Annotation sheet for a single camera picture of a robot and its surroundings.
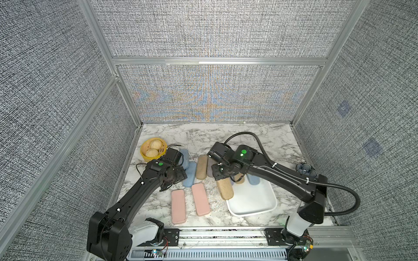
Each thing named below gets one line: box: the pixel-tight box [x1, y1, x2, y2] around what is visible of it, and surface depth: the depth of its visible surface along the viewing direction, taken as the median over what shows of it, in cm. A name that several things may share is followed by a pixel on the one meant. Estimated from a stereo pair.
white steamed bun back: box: [150, 139, 163, 149], surface depth 102 cm
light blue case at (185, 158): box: [178, 148, 190, 171], surface depth 94 cm
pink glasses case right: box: [191, 183, 211, 217], surface depth 85 cm
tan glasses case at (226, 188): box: [216, 177, 235, 201], surface depth 70 cm
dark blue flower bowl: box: [295, 163, 318, 178], surface depth 94 cm
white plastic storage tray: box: [225, 174, 278, 217], surface depth 83 cm
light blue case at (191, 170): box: [182, 161, 198, 188], surface depth 93 cm
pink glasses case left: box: [170, 189, 186, 225], surface depth 83 cm
